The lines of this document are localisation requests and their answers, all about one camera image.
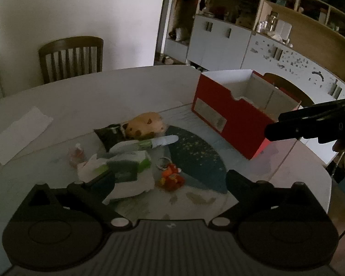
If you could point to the white paper napkin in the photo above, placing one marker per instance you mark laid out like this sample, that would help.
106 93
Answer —
20 135

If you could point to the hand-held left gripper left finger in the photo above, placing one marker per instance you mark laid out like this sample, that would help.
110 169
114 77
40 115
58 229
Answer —
104 181

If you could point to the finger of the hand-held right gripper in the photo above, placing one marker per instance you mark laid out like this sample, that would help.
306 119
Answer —
302 113
281 130

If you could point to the dark wooden chair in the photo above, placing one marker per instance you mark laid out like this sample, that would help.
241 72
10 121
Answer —
290 87
72 57

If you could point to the green white carton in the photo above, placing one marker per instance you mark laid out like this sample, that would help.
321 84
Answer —
129 165

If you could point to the white wooden wall cabinet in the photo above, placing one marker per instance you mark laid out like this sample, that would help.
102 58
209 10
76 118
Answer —
276 43

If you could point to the white green tube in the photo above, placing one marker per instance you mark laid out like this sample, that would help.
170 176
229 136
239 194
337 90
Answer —
149 143

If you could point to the red shoe box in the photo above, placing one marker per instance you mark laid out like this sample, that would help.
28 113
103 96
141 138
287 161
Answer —
233 120

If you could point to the white bag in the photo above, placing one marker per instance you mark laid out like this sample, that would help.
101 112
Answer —
181 34

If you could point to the dark blue fan-shaped mat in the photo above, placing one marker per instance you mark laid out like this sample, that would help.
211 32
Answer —
201 164

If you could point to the brown spotted plush toy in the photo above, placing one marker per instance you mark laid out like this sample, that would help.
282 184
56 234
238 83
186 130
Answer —
145 125

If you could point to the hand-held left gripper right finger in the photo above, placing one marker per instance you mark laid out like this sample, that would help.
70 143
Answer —
236 182

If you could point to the white plastic container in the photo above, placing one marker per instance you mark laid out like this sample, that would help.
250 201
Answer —
284 30

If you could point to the dark pouch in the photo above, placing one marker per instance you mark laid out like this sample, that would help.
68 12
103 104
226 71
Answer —
109 136

